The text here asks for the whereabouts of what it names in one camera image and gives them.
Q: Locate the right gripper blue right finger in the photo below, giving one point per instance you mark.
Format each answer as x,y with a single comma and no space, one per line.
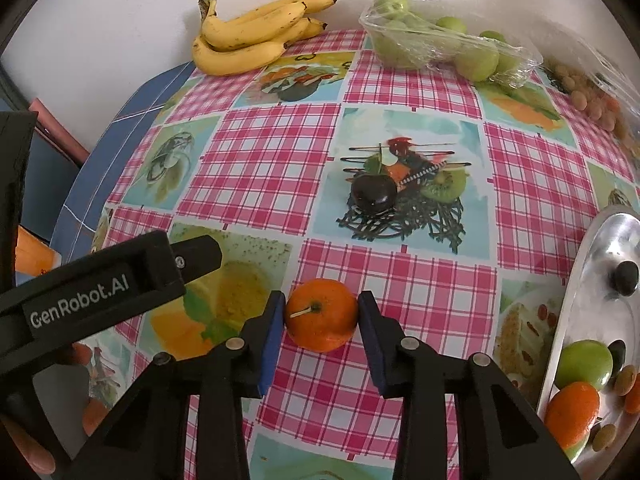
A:
371,330

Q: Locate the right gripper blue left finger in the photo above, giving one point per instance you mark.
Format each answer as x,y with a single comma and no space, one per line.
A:
271,329

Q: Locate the small back mandarin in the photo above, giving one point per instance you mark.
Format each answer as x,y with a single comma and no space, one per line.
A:
321,315

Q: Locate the dark plum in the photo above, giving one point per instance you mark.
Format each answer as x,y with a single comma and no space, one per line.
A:
617,348
625,278
373,193

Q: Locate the mandarin with stem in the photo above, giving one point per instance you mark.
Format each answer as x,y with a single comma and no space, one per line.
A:
571,412

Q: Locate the green mango back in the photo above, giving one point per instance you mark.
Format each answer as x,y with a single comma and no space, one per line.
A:
587,361

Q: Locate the green mango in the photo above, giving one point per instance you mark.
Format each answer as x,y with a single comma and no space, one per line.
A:
573,452
587,361

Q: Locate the green mango front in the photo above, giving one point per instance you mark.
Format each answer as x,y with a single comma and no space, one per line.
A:
573,452

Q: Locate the brown kiwi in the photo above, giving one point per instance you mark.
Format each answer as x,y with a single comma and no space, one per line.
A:
603,437
625,380

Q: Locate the large orange mandarin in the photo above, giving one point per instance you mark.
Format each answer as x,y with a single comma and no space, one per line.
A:
632,398

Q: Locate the checkered fruit print tablecloth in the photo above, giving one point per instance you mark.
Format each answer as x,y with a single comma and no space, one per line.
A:
496,189

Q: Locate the large metal bowl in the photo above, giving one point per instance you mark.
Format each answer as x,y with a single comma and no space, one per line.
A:
591,309

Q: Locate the yellow banana bunch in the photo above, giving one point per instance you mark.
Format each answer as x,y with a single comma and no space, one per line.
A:
255,39

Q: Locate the clear tray of green plums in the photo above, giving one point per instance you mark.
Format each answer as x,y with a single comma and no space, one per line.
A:
474,43

